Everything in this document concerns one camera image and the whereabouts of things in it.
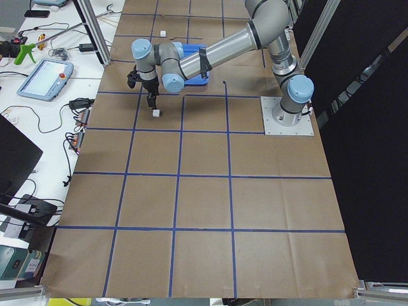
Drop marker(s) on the black monitor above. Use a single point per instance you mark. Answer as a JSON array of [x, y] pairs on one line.
[[19, 156]]

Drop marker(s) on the black smartphone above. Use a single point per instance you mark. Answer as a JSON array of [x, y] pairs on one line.
[[37, 14]]

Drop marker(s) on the blue teach pendant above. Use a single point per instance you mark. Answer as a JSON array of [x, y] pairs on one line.
[[47, 80]]

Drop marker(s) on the black monitor stand base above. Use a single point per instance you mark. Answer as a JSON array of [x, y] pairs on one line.
[[35, 211]]

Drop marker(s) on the black power adapter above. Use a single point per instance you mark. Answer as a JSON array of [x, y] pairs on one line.
[[86, 47]]

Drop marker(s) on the orange black connector box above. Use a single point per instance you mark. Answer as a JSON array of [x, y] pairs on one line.
[[82, 117]]

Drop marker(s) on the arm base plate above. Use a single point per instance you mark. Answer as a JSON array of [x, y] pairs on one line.
[[277, 122]]

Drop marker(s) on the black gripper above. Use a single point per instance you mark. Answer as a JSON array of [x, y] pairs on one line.
[[150, 85]]

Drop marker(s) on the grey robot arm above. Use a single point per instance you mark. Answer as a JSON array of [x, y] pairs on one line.
[[165, 63]]

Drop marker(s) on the green handled grabber tool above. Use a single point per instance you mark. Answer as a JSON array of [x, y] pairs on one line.
[[27, 49]]

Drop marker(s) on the blue plastic tray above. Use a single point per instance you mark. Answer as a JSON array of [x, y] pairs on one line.
[[196, 80]]

